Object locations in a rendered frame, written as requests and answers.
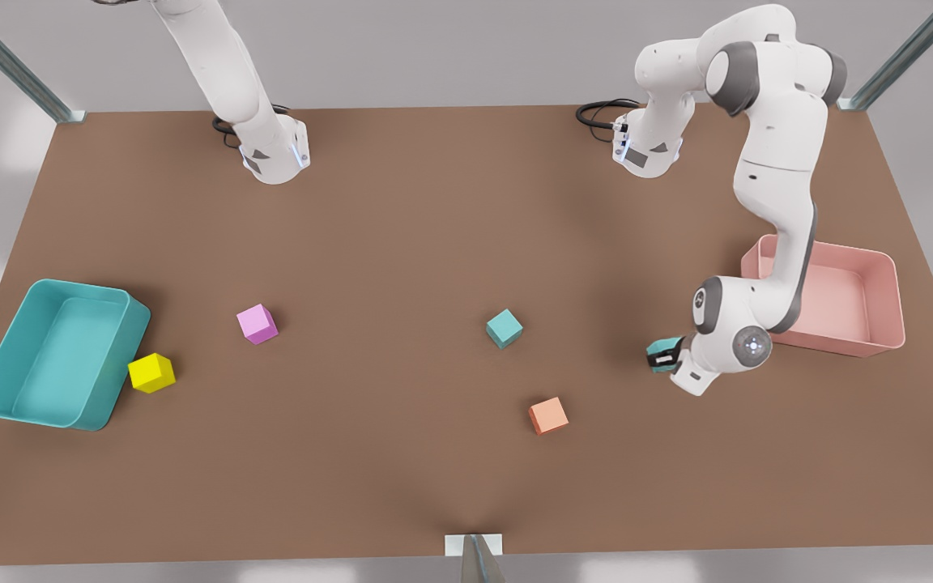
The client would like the small teal blue cube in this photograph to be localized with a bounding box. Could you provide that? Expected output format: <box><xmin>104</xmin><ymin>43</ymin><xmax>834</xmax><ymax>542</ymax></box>
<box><xmin>646</xmin><ymin>338</ymin><xmax>682</xmax><ymax>374</ymax></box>
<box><xmin>486</xmin><ymin>309</ymin><xmax>524</xmax><ymax>350</ymax></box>

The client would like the small orange cube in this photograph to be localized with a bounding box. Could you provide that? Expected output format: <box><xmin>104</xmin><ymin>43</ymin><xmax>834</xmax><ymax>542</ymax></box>
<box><xmin>528</xmin><ymin>397</ymin><xmax>569</xmax><ymax>436</ymax></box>

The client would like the pink plastic bin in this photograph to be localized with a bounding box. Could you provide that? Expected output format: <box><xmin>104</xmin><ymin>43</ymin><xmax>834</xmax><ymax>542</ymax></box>
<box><xmin>740</xmin><ymin>235</ymin><xmax>906</xmax><ymax>359</ymax></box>

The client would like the teal plastic bin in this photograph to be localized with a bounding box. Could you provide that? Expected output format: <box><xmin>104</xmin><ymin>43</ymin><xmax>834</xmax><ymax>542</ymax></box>
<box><xmin>0</xmin><ymin>279</ymin><xmax>151</xmax><ymax>432</ymax></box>

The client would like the small yellow cube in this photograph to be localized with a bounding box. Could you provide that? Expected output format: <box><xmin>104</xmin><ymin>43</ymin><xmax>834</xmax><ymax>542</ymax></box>
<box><xmin>128</xmin><ymin>353</ymin><xmax>177</xmax><ymax>394</ymax></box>

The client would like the small pink cube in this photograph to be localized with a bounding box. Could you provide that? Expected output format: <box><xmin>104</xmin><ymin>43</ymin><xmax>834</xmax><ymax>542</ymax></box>
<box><xmin>236</xmin><ymin>304</ymin><xmax>279</xmax><ymax>346</ymax></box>

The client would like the silver frame post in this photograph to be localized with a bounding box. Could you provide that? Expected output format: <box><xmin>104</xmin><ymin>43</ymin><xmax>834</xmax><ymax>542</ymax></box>
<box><xmin>837</xmin><ymin>0</ymin><xmax>933</xmax><ymax>112</ymax></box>
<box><xmin>0</xmin><ymin>19</ymin><xmax>87</xmax><ymax>125</ymax></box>
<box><xmin>444</xmin><ymin>534</ymin><xmax>505</xmax><ymax>583</ymax></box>

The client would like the black cable loop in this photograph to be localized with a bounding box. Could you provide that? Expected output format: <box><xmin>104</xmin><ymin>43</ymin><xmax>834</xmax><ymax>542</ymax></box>
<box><xmin>576</xmin><ymin>99</ymin><xmax>642</xmax><ymax>147</ymax></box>
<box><xmin>212</xmin><ymin>104</ymin><xmax>292</xmax><ymax>149</ymax></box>

